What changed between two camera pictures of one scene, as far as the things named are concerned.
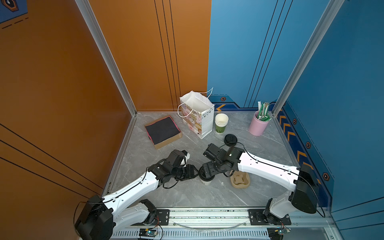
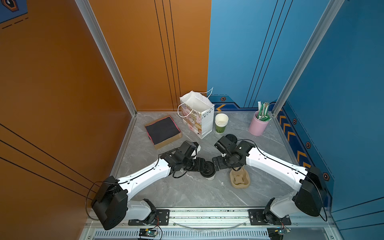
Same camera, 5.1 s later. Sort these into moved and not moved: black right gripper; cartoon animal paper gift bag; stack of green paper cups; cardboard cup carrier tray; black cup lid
Moved: black right gripper
Not moved: cartoon animal paper gift bag; stack of green paper cups; cardboard cup carrier tray; black cup lid
